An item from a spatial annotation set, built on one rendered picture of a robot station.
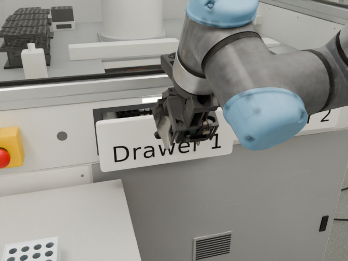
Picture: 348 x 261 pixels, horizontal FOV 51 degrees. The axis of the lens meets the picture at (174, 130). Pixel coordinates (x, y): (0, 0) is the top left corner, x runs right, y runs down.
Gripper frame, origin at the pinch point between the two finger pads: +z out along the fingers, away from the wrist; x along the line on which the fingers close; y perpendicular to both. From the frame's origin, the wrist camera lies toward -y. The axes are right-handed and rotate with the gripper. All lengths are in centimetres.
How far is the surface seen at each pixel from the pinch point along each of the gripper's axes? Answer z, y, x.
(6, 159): 5.7, -1.2, -31.5
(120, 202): 13.1, 8.4, -11.3
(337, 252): 96, 22, 87
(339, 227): 104, 11, 98
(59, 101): 3.2, -11.4, -20.9
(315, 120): 11.3, -3.8, 39.2
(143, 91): 2.9, -11.5, -3.6
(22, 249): 3.6, 16.4, -28.8
